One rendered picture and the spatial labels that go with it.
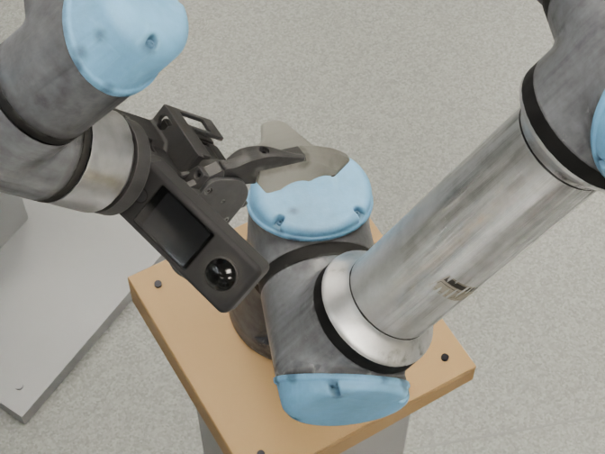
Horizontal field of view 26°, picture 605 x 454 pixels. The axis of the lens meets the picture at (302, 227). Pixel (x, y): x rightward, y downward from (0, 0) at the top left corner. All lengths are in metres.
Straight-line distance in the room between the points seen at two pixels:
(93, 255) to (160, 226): 1.44
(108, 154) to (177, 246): 0.09
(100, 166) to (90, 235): 1.51
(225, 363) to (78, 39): 0.66
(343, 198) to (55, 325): 1.17
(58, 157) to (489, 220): 0.34
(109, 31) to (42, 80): 0.06
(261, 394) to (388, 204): 1.13
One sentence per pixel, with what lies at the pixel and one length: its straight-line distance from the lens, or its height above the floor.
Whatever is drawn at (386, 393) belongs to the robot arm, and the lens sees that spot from 1.15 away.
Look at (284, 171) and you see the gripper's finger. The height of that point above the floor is 1.22.
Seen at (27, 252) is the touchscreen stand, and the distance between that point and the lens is 2.39.
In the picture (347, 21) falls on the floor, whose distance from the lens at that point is 2.72.
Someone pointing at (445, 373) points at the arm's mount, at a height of 0.79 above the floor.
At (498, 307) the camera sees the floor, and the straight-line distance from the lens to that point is 2.36.
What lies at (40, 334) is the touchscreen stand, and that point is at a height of 0.03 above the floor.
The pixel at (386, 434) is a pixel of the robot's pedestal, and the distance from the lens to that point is 1.61.
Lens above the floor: 2.04
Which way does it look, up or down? 58 degrees down
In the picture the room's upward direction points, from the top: straight up
